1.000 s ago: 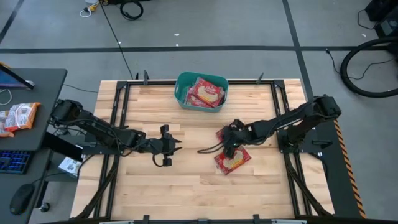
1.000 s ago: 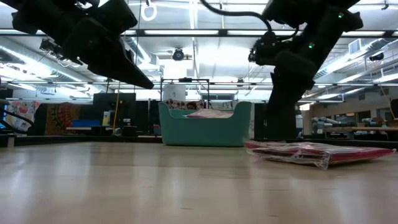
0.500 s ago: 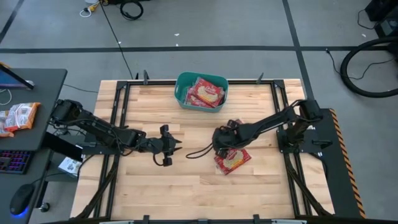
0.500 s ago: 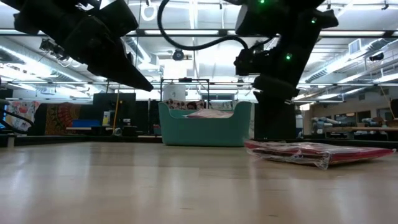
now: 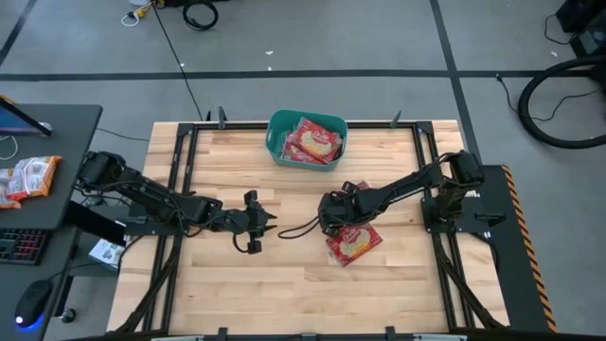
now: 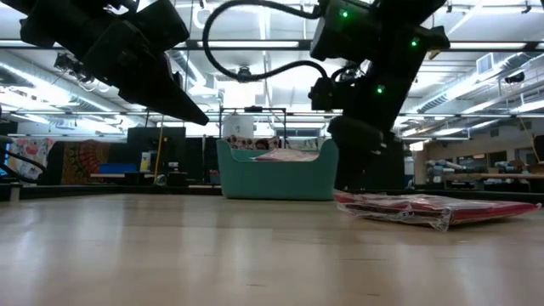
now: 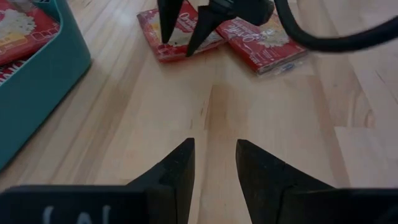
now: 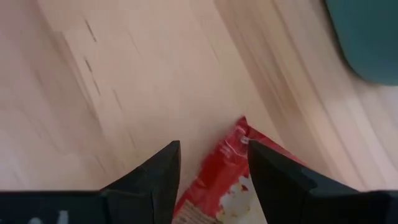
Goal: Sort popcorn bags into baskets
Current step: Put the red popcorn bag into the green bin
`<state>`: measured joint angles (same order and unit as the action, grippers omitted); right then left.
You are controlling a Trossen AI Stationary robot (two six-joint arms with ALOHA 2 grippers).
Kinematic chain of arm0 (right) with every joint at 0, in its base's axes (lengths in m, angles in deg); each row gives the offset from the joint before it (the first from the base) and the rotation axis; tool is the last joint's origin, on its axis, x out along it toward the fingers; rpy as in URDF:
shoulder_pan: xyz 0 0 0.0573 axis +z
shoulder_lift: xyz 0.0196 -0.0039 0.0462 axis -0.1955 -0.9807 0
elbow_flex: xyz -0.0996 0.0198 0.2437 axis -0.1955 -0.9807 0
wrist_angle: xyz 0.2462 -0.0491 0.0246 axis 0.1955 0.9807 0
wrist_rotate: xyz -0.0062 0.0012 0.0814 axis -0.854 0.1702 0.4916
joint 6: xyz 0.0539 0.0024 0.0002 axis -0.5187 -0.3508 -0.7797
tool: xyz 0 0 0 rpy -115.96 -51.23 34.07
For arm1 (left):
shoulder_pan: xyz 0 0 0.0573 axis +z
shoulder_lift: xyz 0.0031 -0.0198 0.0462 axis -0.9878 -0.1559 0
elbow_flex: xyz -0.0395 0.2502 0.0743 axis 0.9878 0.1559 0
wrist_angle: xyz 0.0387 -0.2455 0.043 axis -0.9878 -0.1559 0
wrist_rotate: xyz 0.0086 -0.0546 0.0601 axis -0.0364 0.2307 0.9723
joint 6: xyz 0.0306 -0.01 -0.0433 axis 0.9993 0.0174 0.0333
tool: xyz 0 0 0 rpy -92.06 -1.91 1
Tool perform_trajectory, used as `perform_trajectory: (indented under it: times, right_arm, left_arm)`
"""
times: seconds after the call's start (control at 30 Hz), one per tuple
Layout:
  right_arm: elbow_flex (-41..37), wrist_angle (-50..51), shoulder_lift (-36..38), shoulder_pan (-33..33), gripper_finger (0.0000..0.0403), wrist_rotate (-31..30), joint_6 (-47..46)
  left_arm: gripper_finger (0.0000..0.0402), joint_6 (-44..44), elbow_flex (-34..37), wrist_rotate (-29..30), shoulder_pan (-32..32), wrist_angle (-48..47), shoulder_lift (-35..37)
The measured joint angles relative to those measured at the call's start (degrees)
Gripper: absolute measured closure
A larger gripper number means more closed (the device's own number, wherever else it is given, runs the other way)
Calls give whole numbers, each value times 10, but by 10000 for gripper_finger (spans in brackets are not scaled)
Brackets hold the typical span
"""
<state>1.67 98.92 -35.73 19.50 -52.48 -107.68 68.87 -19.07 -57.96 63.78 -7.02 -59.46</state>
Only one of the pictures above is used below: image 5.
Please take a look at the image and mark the black floor cable with plug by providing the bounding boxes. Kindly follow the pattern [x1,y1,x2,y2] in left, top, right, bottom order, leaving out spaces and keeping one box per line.
[494,73,602,123]

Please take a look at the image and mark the black office desk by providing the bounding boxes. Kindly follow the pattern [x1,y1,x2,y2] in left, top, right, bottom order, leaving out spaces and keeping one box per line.
[0,103,103,341]

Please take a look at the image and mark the large black hose ring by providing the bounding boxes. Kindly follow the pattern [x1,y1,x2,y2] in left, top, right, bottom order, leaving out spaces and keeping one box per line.
[517,54,606,150]

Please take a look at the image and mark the black mouse with blue light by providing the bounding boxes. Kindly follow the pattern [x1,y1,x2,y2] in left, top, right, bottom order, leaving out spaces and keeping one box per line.
[12,278,55,331]

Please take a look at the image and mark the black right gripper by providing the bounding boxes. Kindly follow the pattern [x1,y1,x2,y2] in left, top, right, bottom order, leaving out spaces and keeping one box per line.
[317,181,383,238]

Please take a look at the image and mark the orange popcorn bag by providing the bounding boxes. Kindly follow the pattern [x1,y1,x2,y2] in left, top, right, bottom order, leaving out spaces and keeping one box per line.
[6,154,63,202]
[0,167,24,211]

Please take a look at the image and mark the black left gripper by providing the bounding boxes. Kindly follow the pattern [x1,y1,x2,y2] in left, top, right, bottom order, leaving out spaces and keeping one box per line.
[222,189,279,255]

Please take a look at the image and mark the white printed box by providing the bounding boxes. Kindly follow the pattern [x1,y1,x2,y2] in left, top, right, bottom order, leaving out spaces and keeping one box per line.
[87,238,126,267]

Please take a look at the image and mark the white yellow power cable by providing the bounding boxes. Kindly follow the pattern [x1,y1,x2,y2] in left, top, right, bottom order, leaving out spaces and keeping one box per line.
[119,0,157,28]

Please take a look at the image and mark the black equipment case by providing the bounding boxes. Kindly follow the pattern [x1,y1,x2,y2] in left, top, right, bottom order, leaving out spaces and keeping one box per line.
[554,0,606,59]

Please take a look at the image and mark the black table frame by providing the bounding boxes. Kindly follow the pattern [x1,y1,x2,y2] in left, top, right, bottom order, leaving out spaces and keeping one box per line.
[107,106,510,341]

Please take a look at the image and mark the black backlit keyboard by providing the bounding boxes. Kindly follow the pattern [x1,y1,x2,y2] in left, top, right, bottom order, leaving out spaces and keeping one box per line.
[0,227,49,266]

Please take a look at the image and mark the black platform with hazard stripe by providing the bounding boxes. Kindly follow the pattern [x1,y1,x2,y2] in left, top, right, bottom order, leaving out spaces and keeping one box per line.
[420,164,559,333]

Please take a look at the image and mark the coiled black cable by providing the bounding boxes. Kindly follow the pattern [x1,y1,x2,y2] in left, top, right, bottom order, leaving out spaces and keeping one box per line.
[181,0,221,32]

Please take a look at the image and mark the teal plastic basket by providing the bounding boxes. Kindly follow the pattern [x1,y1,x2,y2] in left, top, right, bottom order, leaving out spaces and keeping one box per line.
[264,108,349,172]

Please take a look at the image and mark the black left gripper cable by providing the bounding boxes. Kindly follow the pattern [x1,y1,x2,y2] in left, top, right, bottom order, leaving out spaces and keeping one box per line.
[231,230,262,255]

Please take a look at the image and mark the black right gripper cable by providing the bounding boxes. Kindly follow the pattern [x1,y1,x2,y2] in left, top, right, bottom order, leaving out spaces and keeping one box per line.
[277,214,324,241]

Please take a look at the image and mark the tilted computer monitor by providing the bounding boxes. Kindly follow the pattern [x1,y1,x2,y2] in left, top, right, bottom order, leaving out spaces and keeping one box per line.
[0,93,54,138]

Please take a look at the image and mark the long black floor cable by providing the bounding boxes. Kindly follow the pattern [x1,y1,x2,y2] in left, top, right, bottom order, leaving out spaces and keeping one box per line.
[150,0,205,122]

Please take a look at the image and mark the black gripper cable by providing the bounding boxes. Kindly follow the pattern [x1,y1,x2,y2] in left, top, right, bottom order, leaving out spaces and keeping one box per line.
[277,214,324,241]
[231,230,262,255]

